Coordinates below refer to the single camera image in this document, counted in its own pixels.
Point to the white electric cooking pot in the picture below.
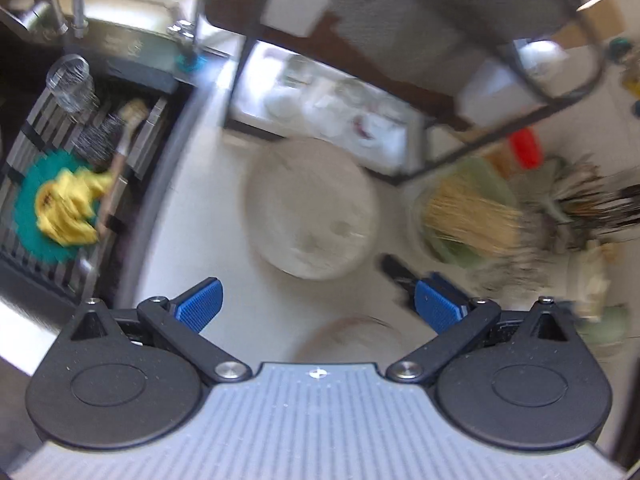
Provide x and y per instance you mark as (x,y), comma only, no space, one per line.
(588,279)

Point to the green chopstick holder caddy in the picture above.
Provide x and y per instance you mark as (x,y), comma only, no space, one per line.
(576,203)

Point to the black sink drain rack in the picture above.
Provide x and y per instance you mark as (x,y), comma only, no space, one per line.
(125,135)

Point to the leaf pattern plate by rack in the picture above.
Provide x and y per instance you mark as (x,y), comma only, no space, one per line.
(309,210)

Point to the green strainer with noodles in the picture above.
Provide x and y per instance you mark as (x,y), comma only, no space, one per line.
(466,217)

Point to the yellow cloth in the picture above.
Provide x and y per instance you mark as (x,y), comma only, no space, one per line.
(66,206)

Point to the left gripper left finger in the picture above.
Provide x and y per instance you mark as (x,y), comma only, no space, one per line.
(176,324)

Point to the teal silicone mat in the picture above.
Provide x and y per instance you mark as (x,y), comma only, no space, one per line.
(45,168)

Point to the black dish rack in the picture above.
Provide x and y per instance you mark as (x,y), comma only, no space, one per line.
(421,51)

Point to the white drip tray with glasses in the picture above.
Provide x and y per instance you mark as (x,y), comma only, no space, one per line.
(287,95)

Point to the steel kitchen faucet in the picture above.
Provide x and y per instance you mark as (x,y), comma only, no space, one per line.
(49,13)

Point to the stemmed glass on sink rack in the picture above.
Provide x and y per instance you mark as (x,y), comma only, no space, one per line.
(71,84)

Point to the red lid plastic jar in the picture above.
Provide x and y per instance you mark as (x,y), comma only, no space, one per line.
(521,151)

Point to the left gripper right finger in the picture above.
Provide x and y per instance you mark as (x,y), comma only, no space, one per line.
(459,322)

